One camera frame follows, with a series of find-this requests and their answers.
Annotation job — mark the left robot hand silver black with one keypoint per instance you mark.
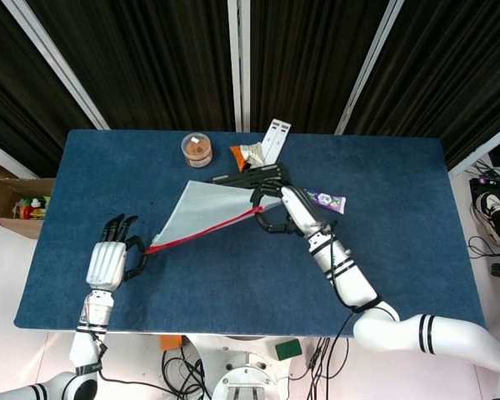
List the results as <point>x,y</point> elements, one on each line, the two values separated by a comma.
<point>106,264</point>

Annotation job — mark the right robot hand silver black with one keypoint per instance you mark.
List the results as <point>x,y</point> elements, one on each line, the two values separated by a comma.
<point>300,212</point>

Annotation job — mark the silver zip pouch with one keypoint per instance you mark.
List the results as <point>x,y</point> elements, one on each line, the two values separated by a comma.
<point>208,206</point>

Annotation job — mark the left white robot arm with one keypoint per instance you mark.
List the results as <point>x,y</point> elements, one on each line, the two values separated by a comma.
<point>85,346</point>

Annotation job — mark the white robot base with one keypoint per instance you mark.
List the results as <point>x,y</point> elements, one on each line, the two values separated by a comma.
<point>241,366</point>

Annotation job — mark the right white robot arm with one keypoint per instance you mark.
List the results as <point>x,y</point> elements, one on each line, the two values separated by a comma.
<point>354,283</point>

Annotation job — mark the purple toothpaste tube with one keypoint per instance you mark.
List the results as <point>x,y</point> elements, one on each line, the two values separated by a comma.
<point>327,201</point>

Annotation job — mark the black folding laptop stand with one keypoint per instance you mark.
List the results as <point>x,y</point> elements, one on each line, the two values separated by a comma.
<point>250,176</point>

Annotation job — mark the crumpled orange snack wrapper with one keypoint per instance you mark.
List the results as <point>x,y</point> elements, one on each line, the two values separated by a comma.
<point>250,153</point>

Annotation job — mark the red white bottle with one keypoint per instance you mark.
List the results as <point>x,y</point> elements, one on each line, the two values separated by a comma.
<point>30,208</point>

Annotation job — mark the blue table mat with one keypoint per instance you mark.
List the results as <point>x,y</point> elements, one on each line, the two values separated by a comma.
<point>233,283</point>

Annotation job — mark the orange block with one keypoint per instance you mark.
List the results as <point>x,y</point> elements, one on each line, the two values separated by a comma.
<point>171,341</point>

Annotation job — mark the cardboard box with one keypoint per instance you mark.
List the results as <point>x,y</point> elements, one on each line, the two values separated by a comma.
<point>4,200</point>

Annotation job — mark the clear jar orange contents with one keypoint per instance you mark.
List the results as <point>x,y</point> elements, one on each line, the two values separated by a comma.
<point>196,150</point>

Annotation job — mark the green block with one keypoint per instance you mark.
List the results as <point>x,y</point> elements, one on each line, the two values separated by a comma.
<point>288,349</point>

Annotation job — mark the black curtain panel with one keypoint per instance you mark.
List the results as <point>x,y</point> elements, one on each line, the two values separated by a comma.
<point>454,75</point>
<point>16,104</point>
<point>308,58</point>
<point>150,62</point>

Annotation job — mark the white black sneaker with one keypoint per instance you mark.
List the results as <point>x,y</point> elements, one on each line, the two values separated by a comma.
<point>489,212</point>

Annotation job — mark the black power strip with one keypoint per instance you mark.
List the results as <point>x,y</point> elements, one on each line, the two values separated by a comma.
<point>491,185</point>

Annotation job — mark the white frame post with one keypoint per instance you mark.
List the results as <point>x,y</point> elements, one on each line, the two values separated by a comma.
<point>375,66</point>
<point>2,156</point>
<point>54,62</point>
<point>483,154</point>
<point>238,62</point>

